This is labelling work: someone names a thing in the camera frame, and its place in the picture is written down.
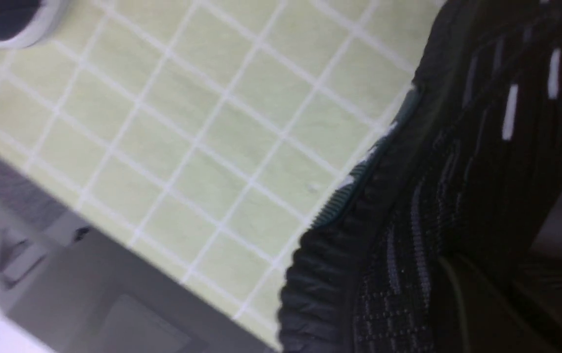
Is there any black knit sneaker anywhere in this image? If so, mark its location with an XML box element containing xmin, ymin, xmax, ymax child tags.
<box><xmin>278</xmin><ymin>0</ymin><xmax>562</xmax><ymax>353</ymax></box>

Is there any green grid pattern tablecloth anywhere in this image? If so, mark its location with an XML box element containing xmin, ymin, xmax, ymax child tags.
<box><xmin>0</xmin><ymin>0</ymin><xmax>443</xmax><ymax>349</ymax></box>

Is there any white-soled sneaker at corner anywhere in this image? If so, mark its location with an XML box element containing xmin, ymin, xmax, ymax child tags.
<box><xmin>0</xmin><ymin>0</ymin><xmax>70</xmax><ymax>49</ymax></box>

